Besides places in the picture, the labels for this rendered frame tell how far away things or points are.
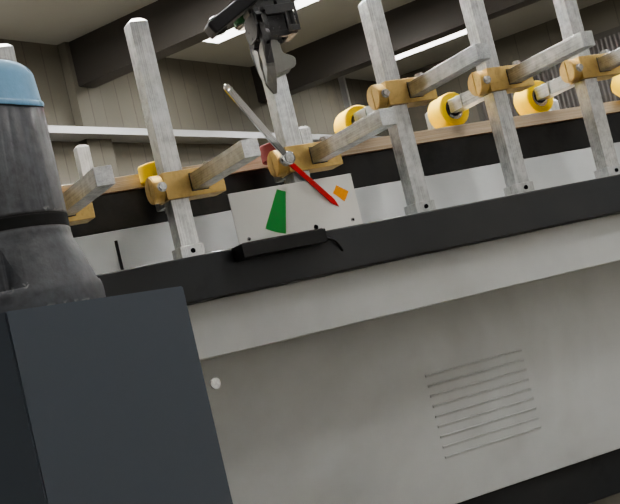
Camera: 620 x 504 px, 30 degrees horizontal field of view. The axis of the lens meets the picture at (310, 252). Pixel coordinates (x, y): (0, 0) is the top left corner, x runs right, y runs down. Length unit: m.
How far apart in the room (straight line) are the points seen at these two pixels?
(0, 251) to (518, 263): 1.46
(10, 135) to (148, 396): 0.29
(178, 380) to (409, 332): 1.33
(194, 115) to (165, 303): 9.93
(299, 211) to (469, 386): 0.63
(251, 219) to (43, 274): 1.00
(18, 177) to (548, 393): 1.72
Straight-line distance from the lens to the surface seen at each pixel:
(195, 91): 11.26
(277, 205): 2.14
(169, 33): 9.30
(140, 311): 1.18
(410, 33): 11.20
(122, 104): 10.38
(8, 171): 1.18
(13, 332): 1.06
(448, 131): 2.63
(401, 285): 2.26
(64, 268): 1.17
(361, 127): 2.02
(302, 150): 2.19
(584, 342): 2.76
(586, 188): 2.52
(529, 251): 2.44
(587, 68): 2.62
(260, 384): 2.32
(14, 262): 1.15
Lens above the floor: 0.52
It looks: 4 degrees up
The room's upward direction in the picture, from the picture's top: 13 degrees counter-clockwise
